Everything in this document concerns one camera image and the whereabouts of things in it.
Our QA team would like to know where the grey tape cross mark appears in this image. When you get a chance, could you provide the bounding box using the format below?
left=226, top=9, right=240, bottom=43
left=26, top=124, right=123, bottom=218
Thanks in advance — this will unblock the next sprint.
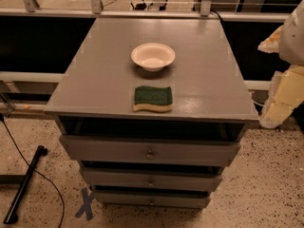
left=75, top=188, right=94, bottom=221

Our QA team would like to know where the green and yellow sponge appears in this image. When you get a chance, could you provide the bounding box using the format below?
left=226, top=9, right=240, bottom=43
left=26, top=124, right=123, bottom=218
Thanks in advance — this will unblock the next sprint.
left=133, top=85, right=173, bottom=112

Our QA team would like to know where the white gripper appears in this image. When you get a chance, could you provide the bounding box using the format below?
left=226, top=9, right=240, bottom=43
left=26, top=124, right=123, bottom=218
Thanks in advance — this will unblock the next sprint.
left=257, top=0, right=304, bottom=128

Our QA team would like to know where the black metal stand leg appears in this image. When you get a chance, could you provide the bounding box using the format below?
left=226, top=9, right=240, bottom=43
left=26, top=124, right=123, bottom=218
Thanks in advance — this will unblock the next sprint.
left=0, top=145, right=48, bottom=224

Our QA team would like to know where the grey drawer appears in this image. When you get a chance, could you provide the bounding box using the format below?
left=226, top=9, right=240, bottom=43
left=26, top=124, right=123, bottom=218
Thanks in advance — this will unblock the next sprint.
left=93, top=190, right=211, bottom=209
left=80, top=167, right=221, bottom=192
left=60, top=135, right=240, bottom=167

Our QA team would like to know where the top grey drawer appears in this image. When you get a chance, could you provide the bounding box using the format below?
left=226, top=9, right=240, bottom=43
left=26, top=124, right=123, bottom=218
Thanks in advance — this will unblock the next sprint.
left=60, top=135, right=240, bottom=167

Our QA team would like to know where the white paper bowl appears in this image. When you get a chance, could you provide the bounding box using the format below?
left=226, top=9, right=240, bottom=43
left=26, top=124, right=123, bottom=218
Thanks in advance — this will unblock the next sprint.
left=131, top=43, right=176, bottom=72

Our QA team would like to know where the grey drawer cabinet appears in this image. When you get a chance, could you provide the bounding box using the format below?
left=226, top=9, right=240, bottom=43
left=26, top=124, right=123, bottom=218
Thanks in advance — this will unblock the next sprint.
left=46, top=18, right=258, bottom=198

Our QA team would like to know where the middle grey drawer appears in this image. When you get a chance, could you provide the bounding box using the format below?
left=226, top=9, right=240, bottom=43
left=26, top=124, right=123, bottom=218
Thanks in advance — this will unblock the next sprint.
left=80, top=167, right=221, bottom=192

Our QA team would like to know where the bottom grey drawer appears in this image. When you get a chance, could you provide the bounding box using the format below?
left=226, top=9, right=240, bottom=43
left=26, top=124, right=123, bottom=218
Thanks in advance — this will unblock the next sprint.
left=93, top=190, right=211, bottom=209

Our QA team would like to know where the black floor cable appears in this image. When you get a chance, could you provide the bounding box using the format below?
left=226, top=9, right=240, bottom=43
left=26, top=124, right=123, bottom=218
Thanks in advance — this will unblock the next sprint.
left=0, top=112, right=66, bottom=228

